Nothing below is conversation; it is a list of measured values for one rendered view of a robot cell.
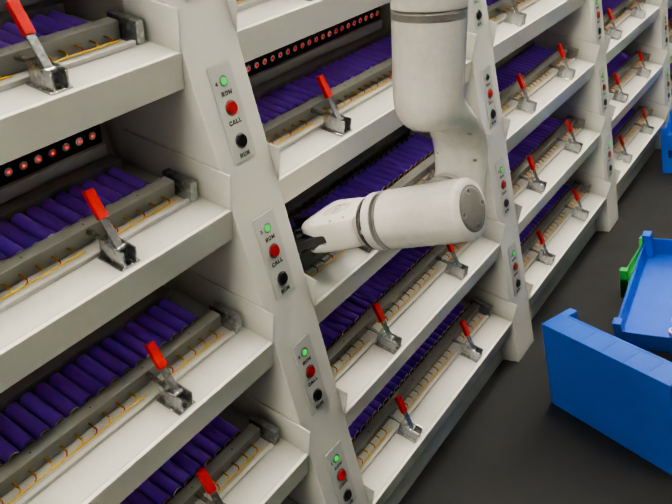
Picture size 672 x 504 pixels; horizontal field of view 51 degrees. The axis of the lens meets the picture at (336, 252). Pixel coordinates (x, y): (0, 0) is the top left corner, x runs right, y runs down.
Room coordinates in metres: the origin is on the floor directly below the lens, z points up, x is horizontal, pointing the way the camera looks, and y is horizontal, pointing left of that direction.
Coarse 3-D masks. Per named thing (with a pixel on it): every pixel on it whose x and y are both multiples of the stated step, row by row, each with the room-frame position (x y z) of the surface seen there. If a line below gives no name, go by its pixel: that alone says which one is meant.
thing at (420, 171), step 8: (424, 160) 1.32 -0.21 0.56; (432, 160) 1.32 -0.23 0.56; (416, 168) 1.28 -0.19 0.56; (424, 168) 1.29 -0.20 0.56; (408, 176) 1.26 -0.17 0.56; (416, 176) 1.26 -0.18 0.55; (424, 176) 1.29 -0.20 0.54; (400, 184) 1.23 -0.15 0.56; (408, 184) 1.24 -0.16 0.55; (416, 184) 1.25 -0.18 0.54; (304, 256) 1.01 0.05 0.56; (312, 256) 1.01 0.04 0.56; (320, 256) 1.03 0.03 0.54; (336, 256) 1.04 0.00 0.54; (304, 264) 1.00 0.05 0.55; (312, 264) 1.02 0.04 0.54; (304, 272) 0.99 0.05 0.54
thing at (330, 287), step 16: (352, 256) 1.05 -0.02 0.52; (368, 256) 1.05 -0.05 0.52; (384, 256) 1.09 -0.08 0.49; (320, 272) 1.01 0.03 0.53; (336, 272) 1.01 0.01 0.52; (352, 272) 1.01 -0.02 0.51; (368, 272) 1.05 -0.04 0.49; (320, 288) 0.97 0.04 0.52; (336, 288) 0.97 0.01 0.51; (352, 288) 1.02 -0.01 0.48; (320, 304) 0.94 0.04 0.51; (336, 304) 0.98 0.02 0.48; (320, 320) 0.95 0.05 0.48
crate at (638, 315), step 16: (656, 240) 1.53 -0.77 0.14; (640, 256) 1.50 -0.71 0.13; (656, 256) 1.54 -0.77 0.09; (640, 272) 1.50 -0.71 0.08; (656, 272) 1.49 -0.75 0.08; (640, 288) 1.47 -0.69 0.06; (656, 288) 1.45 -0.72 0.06; (624, 304) 1.39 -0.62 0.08; (640, 304) 1.42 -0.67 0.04; (656, 304) 1.40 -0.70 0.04; (624, 320) 1.39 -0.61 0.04; (640, 320) 1.38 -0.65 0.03; (656, 320) 1.36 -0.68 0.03; (624, 336) 1.33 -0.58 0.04; (640, 336) 1.30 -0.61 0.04; (656, 336) 1.28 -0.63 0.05
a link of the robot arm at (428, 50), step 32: (416, 32) 0.83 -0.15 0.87; (448, 32) 0.82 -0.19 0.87; (416, 64) 0.83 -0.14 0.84; (448, 64) 0.82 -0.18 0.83; (416, 96) 0.83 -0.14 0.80; (448, 96) 0.83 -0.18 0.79; (416, 128) 0.84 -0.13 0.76; (448, 128) 0.85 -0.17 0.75; (480, 128) 0.89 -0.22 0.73; (448, 160) 0.93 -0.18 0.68; (480, 160) 0.91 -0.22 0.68
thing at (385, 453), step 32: (448, 320) 1.36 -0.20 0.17; (480, 320) 1.39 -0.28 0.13; (512, 320) 1.38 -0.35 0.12; (416, 352) 1.27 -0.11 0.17; (448, 352) 1.29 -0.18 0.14; (480, 352) 1.27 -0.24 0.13; (416, 384) 1.19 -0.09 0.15; (448, 384) 1.20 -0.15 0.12; (384, 416) 1.10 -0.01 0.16; (416, 416) 1.12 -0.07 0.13; (448, 416) 1.16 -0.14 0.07; (384, 448) 1.05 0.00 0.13; (416, 448) 1.05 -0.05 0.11; (384, 480) 0.98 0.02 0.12
